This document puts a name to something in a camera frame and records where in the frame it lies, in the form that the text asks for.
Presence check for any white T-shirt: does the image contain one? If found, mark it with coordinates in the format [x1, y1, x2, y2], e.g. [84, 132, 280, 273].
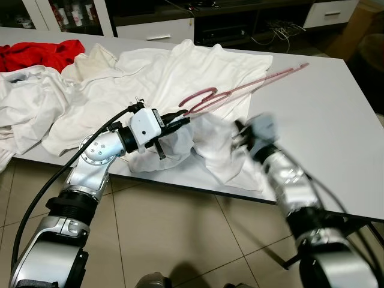
[42, 39, 274, 188]

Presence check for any red plastic hanger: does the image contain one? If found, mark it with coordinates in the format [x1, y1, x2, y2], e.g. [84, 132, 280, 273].
[179, 62, 310, 116]

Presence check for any white table with black legs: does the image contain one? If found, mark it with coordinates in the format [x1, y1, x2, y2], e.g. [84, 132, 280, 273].
[0, 27, 384, 269]

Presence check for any dark TV cabinet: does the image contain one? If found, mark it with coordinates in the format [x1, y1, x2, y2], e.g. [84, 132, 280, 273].
[113, 0, 361, 58]

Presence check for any beige garment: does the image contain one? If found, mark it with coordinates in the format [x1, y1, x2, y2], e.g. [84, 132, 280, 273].
[60, 44, 148, 85]

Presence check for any white glass-door cabinet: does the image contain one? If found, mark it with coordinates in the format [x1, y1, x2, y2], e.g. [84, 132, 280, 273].
[0, 0, 115, 38]

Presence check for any plain red garment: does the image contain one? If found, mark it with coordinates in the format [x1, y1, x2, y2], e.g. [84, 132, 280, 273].
[0, 40, 86, 73]

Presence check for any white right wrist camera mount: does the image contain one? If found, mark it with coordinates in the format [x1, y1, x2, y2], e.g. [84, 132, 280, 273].
[245, 113, 278, 146]

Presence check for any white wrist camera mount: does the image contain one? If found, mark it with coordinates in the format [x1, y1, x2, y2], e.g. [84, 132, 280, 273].
[129, 109, 164, 149]
[245, 113, 278, 146]

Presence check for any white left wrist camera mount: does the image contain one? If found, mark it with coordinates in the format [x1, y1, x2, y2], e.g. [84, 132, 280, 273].
[129, 109, 164, 149]

